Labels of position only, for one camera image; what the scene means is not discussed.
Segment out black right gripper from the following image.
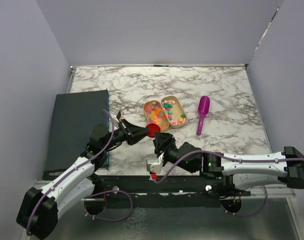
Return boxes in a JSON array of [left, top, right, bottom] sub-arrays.
[[153, 130, 195, 173]]

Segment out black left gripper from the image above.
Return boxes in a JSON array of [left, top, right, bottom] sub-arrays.
[[102, 118, 151, 151]]

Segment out red round lid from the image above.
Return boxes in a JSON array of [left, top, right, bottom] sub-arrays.
[[146, 123, 161, 138]]

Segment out purple plastic scoop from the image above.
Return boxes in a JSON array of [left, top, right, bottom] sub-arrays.
[[196, 96, 210, 135]]

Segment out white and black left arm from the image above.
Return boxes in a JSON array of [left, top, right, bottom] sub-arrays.
[[16, 119, 150, 240]]

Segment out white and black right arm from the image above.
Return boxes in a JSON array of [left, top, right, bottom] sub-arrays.
[[146, 132, 304, 196]]

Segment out beige tray opaque star candies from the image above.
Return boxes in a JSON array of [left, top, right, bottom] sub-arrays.
[[161, 95, 188, 129]]

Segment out beige tray translucent star candies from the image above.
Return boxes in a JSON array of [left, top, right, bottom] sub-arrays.
[[143, 100, 170, 132]]

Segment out dark box with blue edge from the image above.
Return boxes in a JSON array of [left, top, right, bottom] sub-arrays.
[[44, 89, 109, 173]]

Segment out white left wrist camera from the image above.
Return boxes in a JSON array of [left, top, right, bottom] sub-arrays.
[[110, 109, 121, 121]]

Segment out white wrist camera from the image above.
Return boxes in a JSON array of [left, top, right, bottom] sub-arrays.
[[110, 109, 121, 121], [146, 153, 164, 181]]

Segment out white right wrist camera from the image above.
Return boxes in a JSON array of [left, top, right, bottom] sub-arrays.
[[146, 153, 164, 181]]

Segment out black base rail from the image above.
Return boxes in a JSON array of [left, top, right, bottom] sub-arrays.
[[84, 174, 250, 211]]

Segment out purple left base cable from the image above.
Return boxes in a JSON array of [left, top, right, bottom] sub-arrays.
[[83, 190, 133, 223]]

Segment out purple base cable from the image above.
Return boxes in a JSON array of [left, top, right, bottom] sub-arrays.
[[83, 190, 133, 223], [224, 186, 269, 218]]

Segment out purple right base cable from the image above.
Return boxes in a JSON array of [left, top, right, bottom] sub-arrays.
[[224, 186, 269, 218]]

